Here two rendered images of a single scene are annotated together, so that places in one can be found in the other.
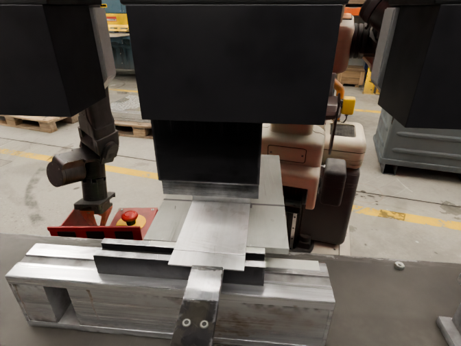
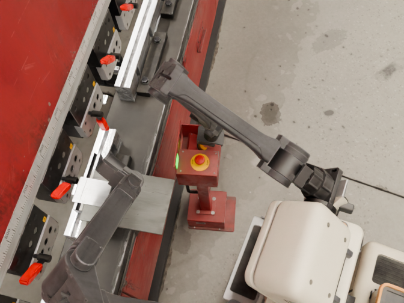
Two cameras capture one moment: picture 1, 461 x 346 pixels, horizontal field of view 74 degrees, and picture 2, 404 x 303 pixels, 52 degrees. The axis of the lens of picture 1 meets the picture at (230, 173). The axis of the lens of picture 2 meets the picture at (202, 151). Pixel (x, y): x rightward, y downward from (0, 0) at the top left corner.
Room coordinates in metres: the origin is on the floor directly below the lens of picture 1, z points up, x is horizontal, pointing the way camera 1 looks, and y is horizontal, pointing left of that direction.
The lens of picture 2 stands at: (0.75, -0.40, 2.23)
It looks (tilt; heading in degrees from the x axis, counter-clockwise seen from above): 64 degrees down; 102
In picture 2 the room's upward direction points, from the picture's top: 7 degrees counter-clockwise
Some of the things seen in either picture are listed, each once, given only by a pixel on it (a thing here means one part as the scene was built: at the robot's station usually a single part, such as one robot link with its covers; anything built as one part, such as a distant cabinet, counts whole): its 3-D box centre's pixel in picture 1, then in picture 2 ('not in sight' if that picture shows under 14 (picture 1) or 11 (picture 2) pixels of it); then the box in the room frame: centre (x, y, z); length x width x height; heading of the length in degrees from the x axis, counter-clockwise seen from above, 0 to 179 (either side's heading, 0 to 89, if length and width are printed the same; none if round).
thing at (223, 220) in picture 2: not in sight; (212, 209); (0.62, 0.29, 0.06); 0.25 x 0.20 x 0.12; 0
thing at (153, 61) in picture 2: not in sight; (152, 63); (0.38, 0.62, 0.89); 0.30 x 0.05 x 0.03; 85
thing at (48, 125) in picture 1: (39, 111); not in sight; (3.81, 2.46, 0.07); 1.20 x 0.80 x 0.14; 70
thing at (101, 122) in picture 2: not in sight; (99, 121); (0.35, 0.17, 1.20); 0.04 x 0.02 x 0.10; 175
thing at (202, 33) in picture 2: not in sight; (201, 36); (0.52, 1.03, 0.59); 0.15 x 0.02 x 0.07; 85
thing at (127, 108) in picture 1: (154, 109); not in sight; (3.48, 0.90, 0.20); 1.01 x 0.63 x 0.12; 76
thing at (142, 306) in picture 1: (172, 295); (95, 184); (0.27, 0.08, 0.92); 0.39 x 0.06 x 0.10; 85
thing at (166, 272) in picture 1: (180, 261); (88, 181); (0.27, 0.06, 0.99); 0.20 x 0.03 x 0.03; 85
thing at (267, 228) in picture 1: (226, 190); (128, 199); (0.41, 0.01, 1.00); 0.26 x 0.18 x 0.01; 175
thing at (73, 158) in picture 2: (235, 1); (50, 166); (0.27, 0.00, 1.26); 0.15 x 0.09 x 0.17; 85
